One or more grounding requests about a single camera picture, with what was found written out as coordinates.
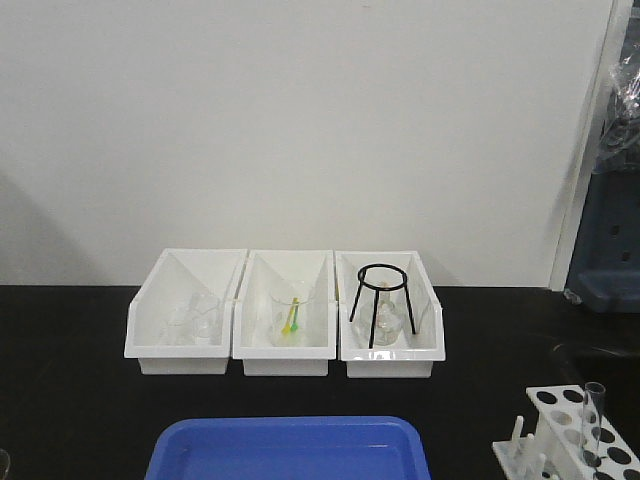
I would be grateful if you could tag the clear glass test tube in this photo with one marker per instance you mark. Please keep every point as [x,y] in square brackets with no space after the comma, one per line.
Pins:
[592,414]

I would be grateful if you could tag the grey pegboard drying rack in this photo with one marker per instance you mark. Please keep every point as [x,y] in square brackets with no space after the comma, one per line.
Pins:
[604,271]

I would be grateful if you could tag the white test tube rack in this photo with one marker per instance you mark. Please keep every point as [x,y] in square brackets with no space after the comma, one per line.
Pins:
[552,451]

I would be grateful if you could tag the middle white storage bin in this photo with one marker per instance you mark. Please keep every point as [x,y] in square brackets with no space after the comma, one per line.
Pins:
[275,273]

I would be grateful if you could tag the white storage bin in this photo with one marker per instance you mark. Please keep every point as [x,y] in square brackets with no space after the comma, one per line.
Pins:
[275,273]
[411,356]
[175,277]

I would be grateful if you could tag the glass beaker with spoons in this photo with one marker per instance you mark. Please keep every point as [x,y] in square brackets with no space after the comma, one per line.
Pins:
[279,310]

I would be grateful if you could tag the green plastic spoon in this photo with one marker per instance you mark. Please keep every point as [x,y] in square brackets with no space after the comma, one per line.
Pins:
[294,318]

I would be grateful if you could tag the yellow plastic spoon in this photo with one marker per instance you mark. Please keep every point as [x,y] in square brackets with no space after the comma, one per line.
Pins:
[286,328]

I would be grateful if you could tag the glass flask in bin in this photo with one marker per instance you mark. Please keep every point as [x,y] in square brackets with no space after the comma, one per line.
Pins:
[378,321]

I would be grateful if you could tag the glassware in left bin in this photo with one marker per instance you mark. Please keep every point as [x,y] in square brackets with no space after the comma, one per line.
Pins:
[194,322]

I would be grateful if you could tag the right white storage bin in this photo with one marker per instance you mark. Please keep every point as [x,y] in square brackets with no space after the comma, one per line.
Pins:
[411,356]

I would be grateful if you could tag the left white storage bin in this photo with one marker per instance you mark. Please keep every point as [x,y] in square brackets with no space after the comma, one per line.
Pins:
[175,277]

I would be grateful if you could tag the blue plastic tray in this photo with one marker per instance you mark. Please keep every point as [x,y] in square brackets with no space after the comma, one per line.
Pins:
[316,447]

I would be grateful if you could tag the clear bag of pegs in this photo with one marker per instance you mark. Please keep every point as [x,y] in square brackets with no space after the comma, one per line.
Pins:
[618,148]

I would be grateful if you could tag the black countertop sink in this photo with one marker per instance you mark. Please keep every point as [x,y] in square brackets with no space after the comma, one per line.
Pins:
[617,369]

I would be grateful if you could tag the glass beaker on counter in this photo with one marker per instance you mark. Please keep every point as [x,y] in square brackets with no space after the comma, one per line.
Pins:
[5,465]

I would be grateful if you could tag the black wire tripod stand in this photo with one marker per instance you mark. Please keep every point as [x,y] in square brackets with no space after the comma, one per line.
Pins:
[401,286]

